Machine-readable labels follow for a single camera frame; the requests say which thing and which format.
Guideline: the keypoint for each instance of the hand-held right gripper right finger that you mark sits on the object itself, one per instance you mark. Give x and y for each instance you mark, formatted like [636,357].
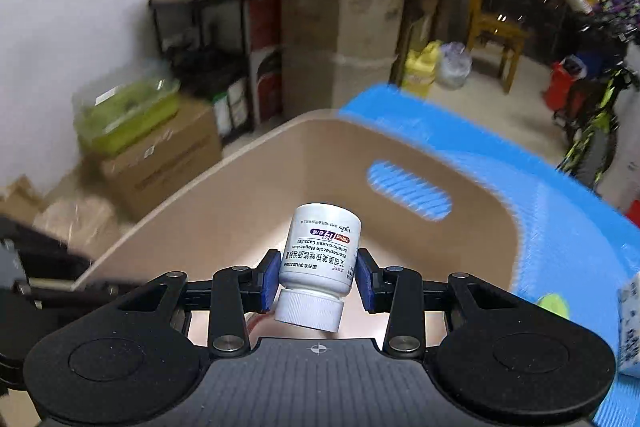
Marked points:
[364,279]

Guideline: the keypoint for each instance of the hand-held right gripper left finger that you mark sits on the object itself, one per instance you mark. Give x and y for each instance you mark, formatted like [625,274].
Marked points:
[270,282]

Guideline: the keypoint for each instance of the white medicine bottle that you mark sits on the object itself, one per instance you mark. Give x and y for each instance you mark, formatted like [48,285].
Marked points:
[315,257]

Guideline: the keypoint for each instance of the beige plastic bin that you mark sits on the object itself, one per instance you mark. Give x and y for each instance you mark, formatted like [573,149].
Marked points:
[225,207]

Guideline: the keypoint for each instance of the green round tin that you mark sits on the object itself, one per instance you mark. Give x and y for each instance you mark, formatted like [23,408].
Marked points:
[554,305]

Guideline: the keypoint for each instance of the clear bag of wood chips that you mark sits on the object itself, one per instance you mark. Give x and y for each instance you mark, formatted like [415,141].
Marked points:
[75,227]

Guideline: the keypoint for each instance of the printed brown cardboard box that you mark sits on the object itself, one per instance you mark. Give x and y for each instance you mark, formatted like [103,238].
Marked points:
[160,167]

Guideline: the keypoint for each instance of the green clear-lid plastic container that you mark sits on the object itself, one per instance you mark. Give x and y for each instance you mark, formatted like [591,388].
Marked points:
[125,112]

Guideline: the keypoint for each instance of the blue ruled mat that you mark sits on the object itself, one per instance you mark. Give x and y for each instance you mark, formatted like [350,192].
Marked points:
[550,232]

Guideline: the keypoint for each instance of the red white appliance box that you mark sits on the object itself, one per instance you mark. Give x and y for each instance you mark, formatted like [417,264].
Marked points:
[267,87]

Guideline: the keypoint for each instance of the film-wrapped cardboard box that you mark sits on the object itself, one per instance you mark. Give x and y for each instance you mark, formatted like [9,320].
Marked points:
[335,82]

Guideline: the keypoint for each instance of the yellow plastic jug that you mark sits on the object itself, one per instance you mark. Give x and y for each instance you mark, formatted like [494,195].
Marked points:
[420,72]

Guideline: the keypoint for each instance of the black metal rack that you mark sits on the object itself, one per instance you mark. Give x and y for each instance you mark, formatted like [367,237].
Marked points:
[200,67]

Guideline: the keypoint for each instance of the clear plastic bag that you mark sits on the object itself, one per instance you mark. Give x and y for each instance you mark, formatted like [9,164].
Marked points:
[455,67]

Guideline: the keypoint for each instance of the large printed cardboard box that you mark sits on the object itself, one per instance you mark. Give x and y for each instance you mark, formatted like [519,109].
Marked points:
[345,12]

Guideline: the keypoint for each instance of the white blue tissue pack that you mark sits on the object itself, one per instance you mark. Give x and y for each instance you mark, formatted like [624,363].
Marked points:
[630,322]

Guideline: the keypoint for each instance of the green black bicycle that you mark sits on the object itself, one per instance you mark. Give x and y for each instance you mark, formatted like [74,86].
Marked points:
[595,132]

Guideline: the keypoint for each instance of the wooden chair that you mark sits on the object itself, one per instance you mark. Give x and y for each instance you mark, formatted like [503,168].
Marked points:
[500,32]

